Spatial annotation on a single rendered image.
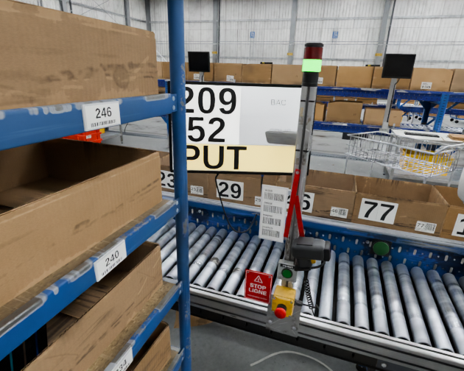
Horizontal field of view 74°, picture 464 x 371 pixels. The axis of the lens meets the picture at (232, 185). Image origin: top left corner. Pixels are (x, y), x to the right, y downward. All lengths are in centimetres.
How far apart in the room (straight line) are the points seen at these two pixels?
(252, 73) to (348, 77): 173
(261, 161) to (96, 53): 72
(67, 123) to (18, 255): 15
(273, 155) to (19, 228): 82
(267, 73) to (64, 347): 593
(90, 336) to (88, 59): 40
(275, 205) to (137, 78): 64
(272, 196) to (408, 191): 108
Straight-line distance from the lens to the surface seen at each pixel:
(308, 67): 92
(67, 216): 45
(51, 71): 41
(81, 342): 56
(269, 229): 106
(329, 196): 162
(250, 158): 106
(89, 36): 45
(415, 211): 167
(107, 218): 50
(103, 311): 57
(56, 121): 38
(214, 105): 104
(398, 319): 138
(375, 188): 192
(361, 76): 605
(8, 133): 34
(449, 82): 624
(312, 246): 100
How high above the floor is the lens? 158
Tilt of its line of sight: 20 degrees down
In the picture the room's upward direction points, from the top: 2 degrees clockwise
